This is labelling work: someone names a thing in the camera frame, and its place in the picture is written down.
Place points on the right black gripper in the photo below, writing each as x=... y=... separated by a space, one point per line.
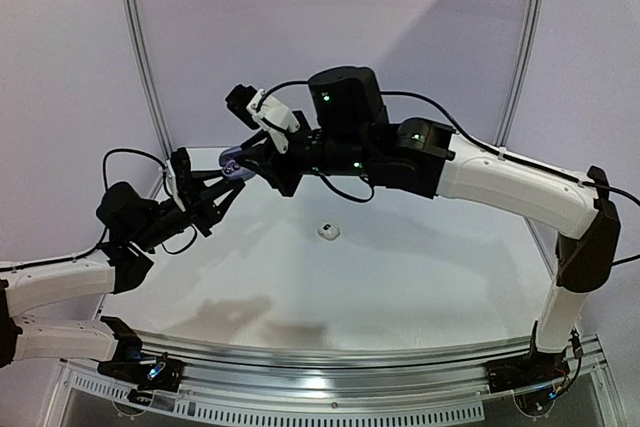
x=279 y=162

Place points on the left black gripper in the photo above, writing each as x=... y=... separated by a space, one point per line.
x=201 y=205

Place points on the grey oval puck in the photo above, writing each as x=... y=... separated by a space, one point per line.
x=230 y=167

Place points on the white earbud charging case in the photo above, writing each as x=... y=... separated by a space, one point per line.
x=329 y=231

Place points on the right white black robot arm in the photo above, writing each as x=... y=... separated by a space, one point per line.
x=355 y=137

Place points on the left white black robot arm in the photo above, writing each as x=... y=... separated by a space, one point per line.
x=135 y=226

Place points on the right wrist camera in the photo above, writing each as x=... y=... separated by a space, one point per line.
x=261 y=111

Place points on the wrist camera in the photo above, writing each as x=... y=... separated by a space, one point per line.
x=261 y=111
x=178 y=177

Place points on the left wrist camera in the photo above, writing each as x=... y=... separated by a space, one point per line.
x=178 y=177

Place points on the aluminium front rail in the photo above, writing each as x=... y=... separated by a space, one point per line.
x=482 y=369

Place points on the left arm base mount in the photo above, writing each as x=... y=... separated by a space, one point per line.
x=130 y=364

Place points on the white slotted cable duct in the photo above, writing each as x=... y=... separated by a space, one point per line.
x=94 y=402

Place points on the left aluminium frame post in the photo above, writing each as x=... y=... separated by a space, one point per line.
x=145 y=71

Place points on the aluminium frame post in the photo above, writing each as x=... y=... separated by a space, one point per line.
x=145 y=71
x=516 y=85

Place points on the right aluminium frame post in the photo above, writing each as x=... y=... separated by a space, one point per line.
x=516 y=85

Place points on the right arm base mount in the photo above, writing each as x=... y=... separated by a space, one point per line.
x=535 y=367

